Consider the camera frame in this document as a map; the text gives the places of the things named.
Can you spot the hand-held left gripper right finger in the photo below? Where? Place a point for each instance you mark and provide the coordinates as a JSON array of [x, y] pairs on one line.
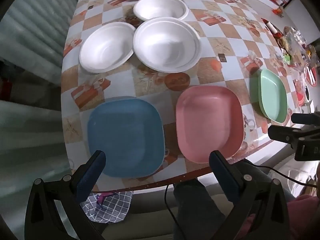
[[225, 177]]

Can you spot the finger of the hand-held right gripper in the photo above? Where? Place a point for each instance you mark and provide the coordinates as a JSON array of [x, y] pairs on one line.
[[282, 133], [306, 119]]

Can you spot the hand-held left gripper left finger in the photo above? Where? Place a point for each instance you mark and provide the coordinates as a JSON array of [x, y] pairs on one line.
[[91, 172]]

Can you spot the green square plate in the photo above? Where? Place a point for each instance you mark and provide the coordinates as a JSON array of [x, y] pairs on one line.
[[272, 95]]

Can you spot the blue square plate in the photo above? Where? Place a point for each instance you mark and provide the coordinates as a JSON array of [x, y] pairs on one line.
[[125, 135]]

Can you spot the pink square plate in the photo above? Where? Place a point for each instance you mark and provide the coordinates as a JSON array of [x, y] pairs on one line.
[[207, 120]]

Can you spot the white foam bowl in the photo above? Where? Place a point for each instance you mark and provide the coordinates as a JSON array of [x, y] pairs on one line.
[[160, 7], [105, 47], [165, 45]]

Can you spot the grey checked cloth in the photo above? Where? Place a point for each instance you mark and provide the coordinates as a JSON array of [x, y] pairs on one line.
[[112, 205]]

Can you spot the person's leg in jeans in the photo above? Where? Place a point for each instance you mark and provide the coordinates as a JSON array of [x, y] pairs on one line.
[[195, 205]]

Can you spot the beige sofa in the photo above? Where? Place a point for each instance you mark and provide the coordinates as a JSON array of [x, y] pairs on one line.
[[150, 202]]

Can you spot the person's maroon top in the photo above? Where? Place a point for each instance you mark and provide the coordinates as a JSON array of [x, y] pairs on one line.
[[305, 217]]

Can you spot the crumpled clear plastic wrap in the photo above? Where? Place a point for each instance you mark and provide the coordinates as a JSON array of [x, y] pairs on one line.
[[296, 40]]

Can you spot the white low cabinet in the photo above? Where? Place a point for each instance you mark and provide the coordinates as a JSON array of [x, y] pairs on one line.
[[300, 15]]

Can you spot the pale green curtain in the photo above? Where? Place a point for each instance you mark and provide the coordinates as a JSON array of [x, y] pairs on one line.
[[37, 30]]

